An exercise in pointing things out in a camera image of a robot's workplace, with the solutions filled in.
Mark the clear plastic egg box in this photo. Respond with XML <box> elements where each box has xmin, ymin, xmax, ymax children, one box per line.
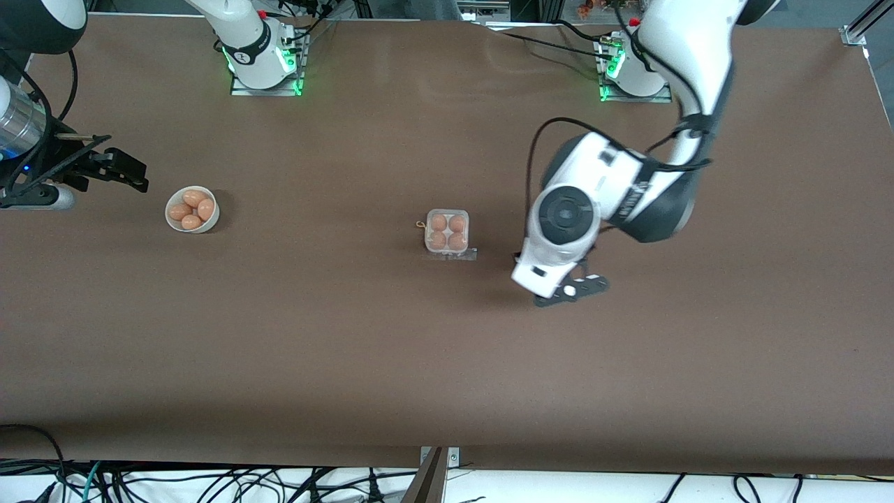
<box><xmin>424</xmin><ymin>208</ymin><xmax>471</xmax><ymax>256</ymax></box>

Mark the white round bowl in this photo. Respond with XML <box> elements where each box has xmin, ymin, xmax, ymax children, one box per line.
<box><xmin>165</xmin><ymin>185</ymin><xmax>220</xmax><ymax>234</ymax></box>

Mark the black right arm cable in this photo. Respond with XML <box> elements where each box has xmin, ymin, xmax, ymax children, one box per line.
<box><xmin>0</xmin><ymin>48</ymin><xmax>76</xmax><ymax>200</ymax></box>

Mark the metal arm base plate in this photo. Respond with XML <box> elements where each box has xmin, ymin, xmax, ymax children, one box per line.
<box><xmin>598</xmin><ymin>35</ymin><xmax>674</xmax><ymax>105</ymax></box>
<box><xmin>230</xmin><ymin>29</ymin><xmax>309</xmax><ymax>98</ymax></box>

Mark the small metal table bracket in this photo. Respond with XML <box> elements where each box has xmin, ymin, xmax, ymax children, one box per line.
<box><xmin>419</xmin><ymin>446</ymin><xmax>461</xmax><ymax>470</ymax></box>

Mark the black base cable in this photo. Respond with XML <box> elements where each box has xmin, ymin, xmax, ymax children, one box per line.
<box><xmin>555</xmin><ymin>19</ymin><xmax>615</xmax><ymax>44</ymax></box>
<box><xmin>278</xmin><ymin>0</ymin><xmax>337</xmax><ymax>44</ymax></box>
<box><xmin>489</xmin><ymin>29</ymin><xmax>618</xmax><ymax>61</ymax></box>

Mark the teal floor cable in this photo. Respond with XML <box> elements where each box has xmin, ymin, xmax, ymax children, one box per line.
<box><xmin>79</xmin><ymin>460</ymin><xmax>103</xmax><ymax>503</ymax></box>

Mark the aluminium frame profile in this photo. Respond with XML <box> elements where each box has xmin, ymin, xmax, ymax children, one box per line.
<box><xmin>840</xmin><ymin>0</ymin><xmax>894</xmax><ymax>48</ymax></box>

